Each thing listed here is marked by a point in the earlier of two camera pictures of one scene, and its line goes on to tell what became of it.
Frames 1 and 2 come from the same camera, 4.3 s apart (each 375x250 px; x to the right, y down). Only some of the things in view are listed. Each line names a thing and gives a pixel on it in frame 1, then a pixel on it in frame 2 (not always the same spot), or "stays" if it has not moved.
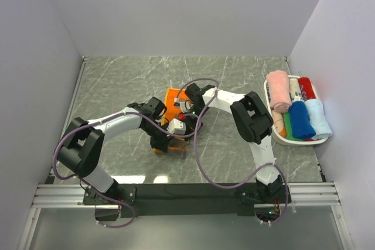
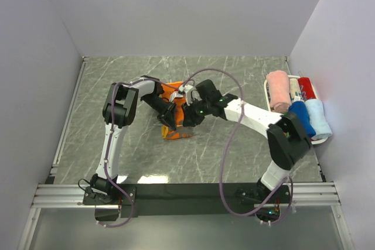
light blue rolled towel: x=319 y=118 stays
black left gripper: x=163 y=143 → x=167 y=115
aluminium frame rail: x=303 y=195 stays
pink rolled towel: x=279 y=90 stays
